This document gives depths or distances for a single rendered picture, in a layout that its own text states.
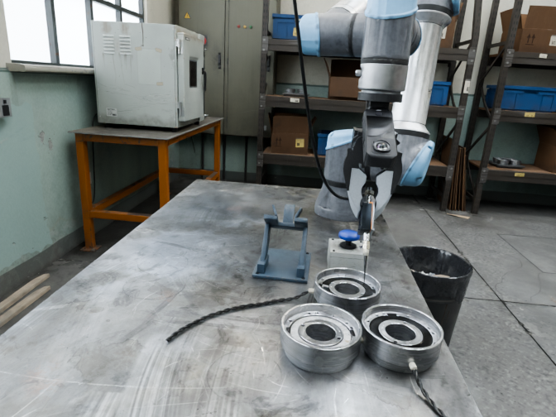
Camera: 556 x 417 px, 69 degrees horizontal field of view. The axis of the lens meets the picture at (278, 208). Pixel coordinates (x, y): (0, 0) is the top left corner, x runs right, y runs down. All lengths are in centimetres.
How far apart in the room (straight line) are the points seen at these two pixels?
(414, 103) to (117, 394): 86
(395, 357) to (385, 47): 44
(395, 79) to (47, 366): 61
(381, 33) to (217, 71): 379
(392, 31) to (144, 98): 227
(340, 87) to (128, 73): 199
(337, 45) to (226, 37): 364
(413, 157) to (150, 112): 206
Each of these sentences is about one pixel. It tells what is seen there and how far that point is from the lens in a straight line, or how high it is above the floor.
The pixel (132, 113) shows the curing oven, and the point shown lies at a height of 88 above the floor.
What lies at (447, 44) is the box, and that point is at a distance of 417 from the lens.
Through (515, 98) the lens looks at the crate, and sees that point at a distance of 442.
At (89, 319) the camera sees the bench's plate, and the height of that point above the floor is 80.
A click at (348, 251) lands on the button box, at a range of 76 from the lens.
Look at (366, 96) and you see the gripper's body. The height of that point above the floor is 112.
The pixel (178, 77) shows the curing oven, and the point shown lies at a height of 113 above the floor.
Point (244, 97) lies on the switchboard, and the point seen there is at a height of 96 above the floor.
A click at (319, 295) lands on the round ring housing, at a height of 83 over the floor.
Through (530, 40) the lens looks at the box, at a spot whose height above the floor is 160.
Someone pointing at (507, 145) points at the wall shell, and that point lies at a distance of 500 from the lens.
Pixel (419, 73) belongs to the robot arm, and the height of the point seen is 118.
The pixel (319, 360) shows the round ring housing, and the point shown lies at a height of 83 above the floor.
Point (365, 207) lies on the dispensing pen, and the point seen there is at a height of 95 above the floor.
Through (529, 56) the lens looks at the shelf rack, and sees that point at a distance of 434.
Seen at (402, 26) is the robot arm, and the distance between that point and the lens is 68.
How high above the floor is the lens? 114
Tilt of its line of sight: 18 degrees down
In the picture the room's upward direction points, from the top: 3 degrees clockwise
